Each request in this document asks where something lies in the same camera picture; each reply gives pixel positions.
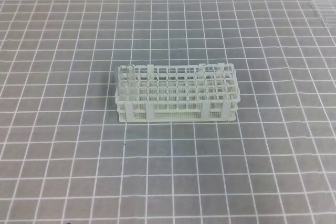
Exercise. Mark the white plastic test tube rack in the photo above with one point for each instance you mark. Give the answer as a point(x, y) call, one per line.
point(191, 93)

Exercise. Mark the clear glass test tube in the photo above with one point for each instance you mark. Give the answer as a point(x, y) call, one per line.
point(131, 82)

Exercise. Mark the clear tubes at table edge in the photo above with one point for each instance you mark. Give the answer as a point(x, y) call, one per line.
point(326, 11)

